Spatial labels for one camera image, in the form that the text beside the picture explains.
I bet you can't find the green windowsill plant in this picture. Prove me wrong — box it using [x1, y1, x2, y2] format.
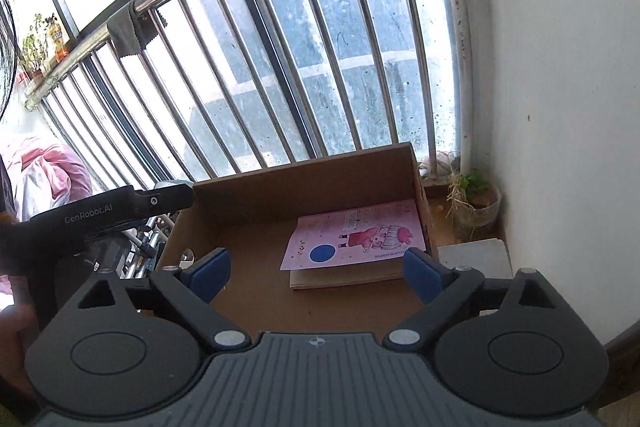
[20, 13, 52, 78]

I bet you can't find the pink cartoon booklet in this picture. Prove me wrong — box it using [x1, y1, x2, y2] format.
[280, 201, 427, 271]

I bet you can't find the white stool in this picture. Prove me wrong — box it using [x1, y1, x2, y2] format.
[437, 239, 514, 282]

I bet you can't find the grey cloth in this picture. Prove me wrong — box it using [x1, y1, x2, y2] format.
[106, 2, 162, 58]

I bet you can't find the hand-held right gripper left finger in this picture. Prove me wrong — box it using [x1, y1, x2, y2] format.
[65, 248, 252, 353]

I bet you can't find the person's dark hair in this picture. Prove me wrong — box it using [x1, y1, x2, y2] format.
[0, 0, 22, 120]

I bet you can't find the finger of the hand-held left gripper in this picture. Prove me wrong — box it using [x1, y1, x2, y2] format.
[132, 183, 195, 214]

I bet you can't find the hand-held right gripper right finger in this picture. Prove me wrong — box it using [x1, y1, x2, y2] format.
[382, 248, 577, 353]

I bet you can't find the folded wheelchair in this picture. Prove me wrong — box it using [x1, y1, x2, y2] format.
[82, 179, 197, 282]

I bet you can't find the person's left forearm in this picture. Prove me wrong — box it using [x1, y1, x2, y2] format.
[0, 302, 42, 405]

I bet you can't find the white vertical pipe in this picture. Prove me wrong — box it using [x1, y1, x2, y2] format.
[434, 0, 475, 170]

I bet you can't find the beige paper notebook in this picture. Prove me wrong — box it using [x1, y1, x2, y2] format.
[289, 257, 408, 291]

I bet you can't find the orange drink bottle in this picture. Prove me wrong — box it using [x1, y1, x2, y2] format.
[47, 18, 70, 60]

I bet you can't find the pink and white blanket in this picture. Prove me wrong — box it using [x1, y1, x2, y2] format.
[0, 136, 94, 224]

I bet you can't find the potted plant in clear pot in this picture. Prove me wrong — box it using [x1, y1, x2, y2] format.
[446, 166, 503, 242]

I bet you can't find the brown cardboard box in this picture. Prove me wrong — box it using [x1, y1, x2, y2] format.
[137, 143, 441, 333]

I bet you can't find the metal window railing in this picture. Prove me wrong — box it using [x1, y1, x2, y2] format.
[24, 0, 488, 190]

